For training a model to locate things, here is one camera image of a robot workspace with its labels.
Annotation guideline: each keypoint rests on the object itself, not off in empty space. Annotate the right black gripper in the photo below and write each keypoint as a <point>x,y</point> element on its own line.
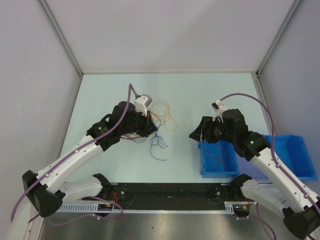
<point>205,130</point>

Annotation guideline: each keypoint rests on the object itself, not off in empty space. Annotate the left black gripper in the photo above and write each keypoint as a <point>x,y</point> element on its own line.
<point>149,127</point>

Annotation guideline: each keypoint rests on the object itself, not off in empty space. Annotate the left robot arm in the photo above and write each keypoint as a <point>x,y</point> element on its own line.
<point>48,189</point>

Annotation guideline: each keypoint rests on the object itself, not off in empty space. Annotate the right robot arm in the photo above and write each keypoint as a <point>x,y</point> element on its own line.
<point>295,203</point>

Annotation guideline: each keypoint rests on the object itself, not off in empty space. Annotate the blue plastic bin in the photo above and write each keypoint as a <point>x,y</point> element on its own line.
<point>217,160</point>
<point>293,152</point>

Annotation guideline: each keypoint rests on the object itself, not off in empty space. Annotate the purple plastic tray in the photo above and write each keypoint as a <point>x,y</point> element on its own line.
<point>245,167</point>

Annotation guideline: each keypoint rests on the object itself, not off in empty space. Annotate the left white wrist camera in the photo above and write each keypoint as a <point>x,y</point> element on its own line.
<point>141,103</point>

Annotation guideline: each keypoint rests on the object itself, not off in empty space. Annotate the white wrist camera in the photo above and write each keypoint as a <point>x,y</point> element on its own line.
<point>141,103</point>
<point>219,108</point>

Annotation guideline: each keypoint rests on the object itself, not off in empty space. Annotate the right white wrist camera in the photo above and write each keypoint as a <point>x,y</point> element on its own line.
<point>219,108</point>

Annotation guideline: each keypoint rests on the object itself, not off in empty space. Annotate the slotted cable duct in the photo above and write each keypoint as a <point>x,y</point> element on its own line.
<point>162,208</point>

